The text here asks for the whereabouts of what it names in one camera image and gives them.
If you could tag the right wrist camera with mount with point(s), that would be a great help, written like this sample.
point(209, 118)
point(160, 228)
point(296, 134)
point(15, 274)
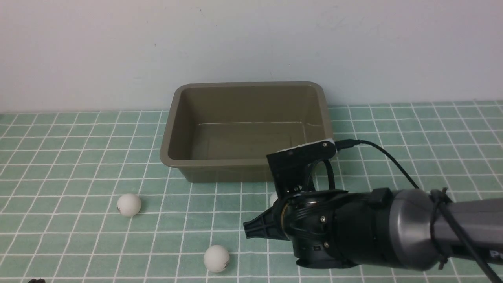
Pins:
point(292, 168)

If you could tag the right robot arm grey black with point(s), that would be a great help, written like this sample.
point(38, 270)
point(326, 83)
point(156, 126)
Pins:
point(405, 229)

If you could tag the plain white ping-pong ball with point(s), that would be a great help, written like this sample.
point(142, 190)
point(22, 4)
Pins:
point(216, 258)

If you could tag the olive plastic storage bin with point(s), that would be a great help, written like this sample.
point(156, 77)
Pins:
point(222, 132)

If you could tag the white ping-pong ball with logo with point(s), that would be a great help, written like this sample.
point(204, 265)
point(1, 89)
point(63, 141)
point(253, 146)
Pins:
point(129, 205)

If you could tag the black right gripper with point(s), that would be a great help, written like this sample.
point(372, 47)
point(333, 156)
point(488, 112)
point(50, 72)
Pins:
point(307, 220)

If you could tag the green checkered tablecloth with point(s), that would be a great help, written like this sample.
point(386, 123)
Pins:
point(63, 173)

